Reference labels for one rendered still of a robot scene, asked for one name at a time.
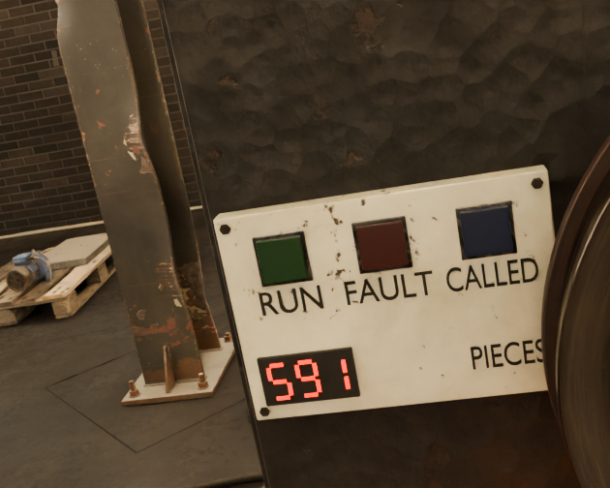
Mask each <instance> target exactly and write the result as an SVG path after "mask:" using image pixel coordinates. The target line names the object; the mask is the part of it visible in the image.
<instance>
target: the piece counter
mask: <svg viewBox="0 0 610 488"><path fill-rule="evenodd" d="M311 363H312V360H311V359H308V360H299V361H298V365H302V364H311ZM341 363H342V368H343V373H347V372H348V371H347V365H346V360H345V359H343V360H341ZM298 365H294V369H295V374H296V377H297V378H301V376H300V371H299V366H298ZM312 365H313V370H314V375H315V376H318V375H319V372H318V367H317V363H312ZM269 366H270V368H277V367H284V365H283V363H274V364H269ZM270 368H267V369H266V373H267V376H268V381H273V380H272V375H271V370H270ZM315 376H312V377H303V378H301V380H302V381H314V380H315ZM344 379H345V384H346V389H351V387H350V381H349V377H344ZM280 383H287V380H277V381H273V384H280ZM316 385H317V390H318V392H321V386H320V380H316ZM288 389H289V394H290V395H293V391H292V386H291V382H288ZM318 392H315V393H306V394H304V395H305V398H308V397H317V396H319V394H318ZM290 395H288V396H279V397H276V398H277V401H281V400H289V399H290Z"/></svg>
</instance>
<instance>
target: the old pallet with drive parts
mask: <svg viewBox="0 0 610 488"><path fill-rule="evenodd" d="M110 255H111V250H110V246H109V245H108V246H107V247H106V248H105V249H104V250H103V251H102V252H101V253H99V254H98V255H97V256H96V257H95V258H94V259H92V260H91V261H90V262H89V263H88V264H85V265H80V266H73V267H67V268H60V269H54V270H52V272H53V275H54V276H52V281H50V279H49V280H48V281H45V282H42V281H41V280H40V281H38V282H35V283H33V284H32V285H31V286H30V287H29V288H27V289H26V290H23V291H14V290H11V289H10V288H9V287H8V285H7V283H6V276H7V274H8V272H9V271H11V270H12V269H13V268H14V267H16V266H15V265H14V262H13V261H10V262H9V263H7V264H5V265H4V266H2V267H1V268H0V326H5V325H12V324H18V323H19V322H21V321H22V320H23V319H25V318H26V317H27V316H28V315H29V314H31V313H32V312H33V311H34V310H35V309H36V308H37V307H38V306H40V305H41V304H44V303H50V302H52V303H51V305H52V308H53V312H54V315H56V316H55V317H56V318H57V319H61V318H67V317H71V316H72V315H73V314H75V313H76V312H77V311H78V309H79V308H80V307H81V306H82V305H83V304H84V303H85V302H86V301H87V300H88V299H89V298H90V297H91V296H92V295H93V294H94V293H95V292H96V291H97V290H98V289H99V288H100V287H101V286H102V285H103V284H104V283H105V282H106V281H107V280H108V278H109V277H110V276H111V275H112V274H113V273H114V272H115V271H116V269H115V265H114V261H113V262H112V263H111V264H110V265H109V266H108V267H106V263H105V260H106V259H107V258H108V257H109V256H110ZM83 280H86V283H87V284H88V285H87V286H86V288H85V289H84V290H83V291H82V292H81V293H80V294H79V295H76V291H75V288H76V287H77V286H78V285H79V284H80V283H81V282H82V281H83ZM28 291H29V292H28ZM26 292H27V293H26ZM25 293H26V294H25ZM24 294H25V295H24ZM23 295H24V296H23Z"/></svg>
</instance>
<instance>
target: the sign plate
mask: <svg viewBox="0 0 610 488"><path fill-rule="evenodd" d="M503 205H507V206H508V212H509V220H510V228H511V236H512V244H513V251H511V252H503V253H496V254H489V255H482V256H474V257H466V254H465V247H464V240H463V232H462V226H461V219H460V212H462V211H469V210H475V209H482V208H489V207H496V206H503ZM394 221H402V225H403V231H404V236H405V243H406V249H407V255H408V262H409V264H408V265H403V266H395V267H388V268H382V269H374V270H367V271H363V269H362V264H361V258H360V253H359V247H358V241H357V236H356V230H355V228H356V227H361V226H368V225H374V224H381V223H388V222H394ZM213 223H214V227H215V231H216V235H217V240H218V244H219V249H220V253H221V258H222V262H223V267H224V270H225V275H226V280H227V284H228V289H229V297H230V301H231V306H232V310H233V314H234V318H235V323H236V327H237V332H238V336H239V341H240V345H241V349H242V353H243V358H244V362H245V367H246V372H247V376H248V381H249V385H250V389H251V393H252V398H253V402H254V407H255V411H256V416H257V420H265V419H274V418H283V417H293V416H301V415H311V414H321V413H330V412H347V411H357V410H367V409H375V408H385V407H394V406H404V405H413V404H422V403H432V402H440V401H450V400H460V399H469V398H478V397H487V396H497V395H506V394H515V393H525V392H534V391H543V390H548V388H547V383H546V379H545V374H544V367H543V359H542V348H541V312H542V299H543V293H544V285H545V280H546V274H547V269H548V265H549V261H550V257H551V254H552V250H553V247H554V243H555V232H554V222H553V213H552V203H551V195H550V186H549V176H548V170H547V169H546V167H545V166H543V165H540V166H534V167H527V168H516V169H509V170H503V171H496V172H490V173H483V174H477V175H471V176H464V177H458V178H451V179H445V180H439V181H432V182H425V183H419V184H412V185H407V186H400V187H393V188H387V189H380V190H375V191H368V192H361V193H355V194H348V195H341V196H336V197H329V198H317V199H310V200H304V201H298V202H292V203H285V204H278V205H272V206H265V207H260V208H253V209H246V210H240V211H233V212H227V213H221V214H219V215H218V216H217V217H216V218H215V219H214V221H213ZM294 235H300V237H301V242H302V247H303V252H304V258H305V262H306V267H307V272H308V278H307V279H302V280H294V281H287V282H280V283H273V284H265V283H264V281H263V277H262V272H261V267H260V263H259V254H258V249H257V244H256V242H257V241H260V240H266V239H273V238H280V237H287V236H294ZM308 359H311V360H312V363H317V367H318V372H319V375H318V376H315V375H314V370H313V365H312V363H311V364H302V365H298V361H299V360H308ZM343 359H345V360H346V365H347V371H348V372H347V373H343V368H342V363H341V360H343ZM274 363H283V365H284V367H277V368H270V366H269V364H274ZM294 365H298V366H299V371H300V376H301V378H303V377H312V376H315V380H314V381H302V380H301V378H297V377H296V374H295V369H294ZM267 368H270V370H271V375H272V380H273V381H277V380H287V383H280V384H273V381H268V376H267V373H266V369H267ZM344 377H349V381H350V387H351V389H346V384H345V379H344ZM316 380H320V386H321V392H318V390H317V385H316ZM288 382H291V386H292V391H293V395H290V394H289V389H288ZM315 392H318V394H319V396H317V397H308V398H305V395H304V394H306V393H315ZM288 395H290V399H289V400H281V401H277V398H276V397H279V396H288Z"/></svg>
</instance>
